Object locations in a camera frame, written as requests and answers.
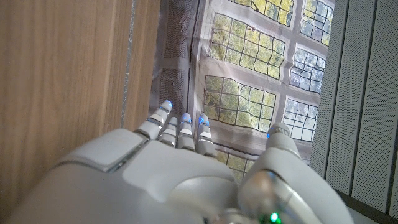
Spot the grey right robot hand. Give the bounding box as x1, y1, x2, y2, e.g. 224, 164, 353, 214
4, 99, 355, 224

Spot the printed window backdrop cloth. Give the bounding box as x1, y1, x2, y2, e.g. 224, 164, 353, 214
149, 0, 335, 184

